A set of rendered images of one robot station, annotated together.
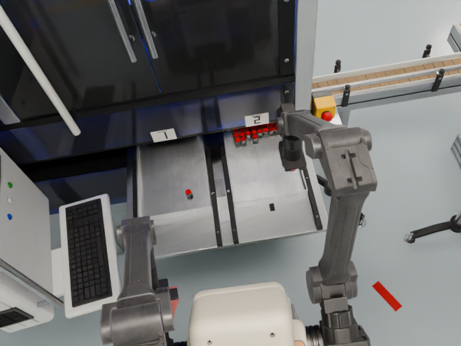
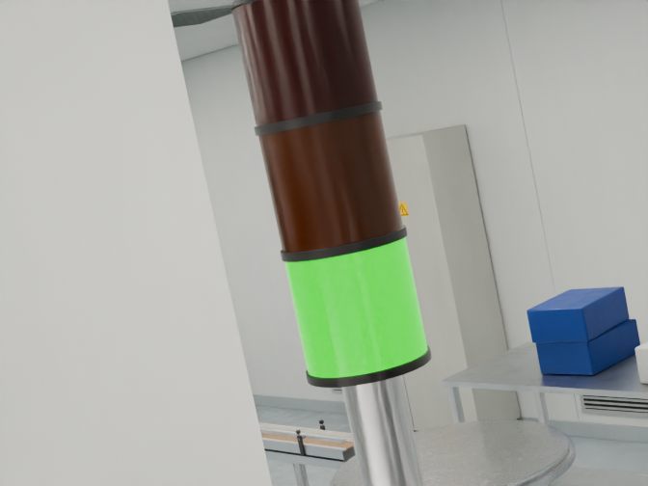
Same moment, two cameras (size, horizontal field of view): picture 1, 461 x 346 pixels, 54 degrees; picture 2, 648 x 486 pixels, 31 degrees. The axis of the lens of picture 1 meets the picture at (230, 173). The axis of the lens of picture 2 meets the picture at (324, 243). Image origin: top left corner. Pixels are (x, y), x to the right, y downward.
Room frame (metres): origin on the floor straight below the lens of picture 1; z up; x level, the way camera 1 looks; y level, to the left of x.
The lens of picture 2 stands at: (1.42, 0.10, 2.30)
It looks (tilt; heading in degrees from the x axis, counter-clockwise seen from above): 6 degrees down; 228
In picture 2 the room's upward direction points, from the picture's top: 12 degrees counter-clockwise
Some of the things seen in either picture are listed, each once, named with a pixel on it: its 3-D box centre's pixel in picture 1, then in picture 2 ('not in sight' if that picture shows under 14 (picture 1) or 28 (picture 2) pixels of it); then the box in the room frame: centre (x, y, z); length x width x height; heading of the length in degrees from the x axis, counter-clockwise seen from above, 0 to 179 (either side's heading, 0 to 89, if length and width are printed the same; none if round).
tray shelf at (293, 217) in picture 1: (220, 186); not in sight; (0.85, 0.05, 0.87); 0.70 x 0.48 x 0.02; 88
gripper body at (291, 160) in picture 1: (292, 150); not in sight; (0.73, -0.19, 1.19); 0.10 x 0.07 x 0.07; 178
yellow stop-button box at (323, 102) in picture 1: (323, 106); not in sight; (1.03, -0.38, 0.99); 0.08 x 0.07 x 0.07; 178
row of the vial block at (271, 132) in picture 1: (257, 134); not in sight; (1.03, -0.13, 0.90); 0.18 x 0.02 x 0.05; 89
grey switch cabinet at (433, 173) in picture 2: not in sight; (407, 290); (-4.15, -5.38, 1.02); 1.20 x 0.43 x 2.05; 88
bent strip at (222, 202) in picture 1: (221, 200); not in sight; (0.77, 0.05, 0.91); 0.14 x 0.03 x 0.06; 179
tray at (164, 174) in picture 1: (172, 174); not in sight; (0.93, 0.21, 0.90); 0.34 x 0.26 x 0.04; 178
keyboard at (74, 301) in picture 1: (86, 248); not in sight; (0.74, 0.57, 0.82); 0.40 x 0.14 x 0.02; 5
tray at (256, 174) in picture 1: (262, 159); not in sight; (0.92, -0.13, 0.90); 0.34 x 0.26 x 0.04; 179
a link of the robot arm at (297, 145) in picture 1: (292, 136); not in sight; (0.74, -0.19, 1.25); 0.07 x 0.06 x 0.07; 179
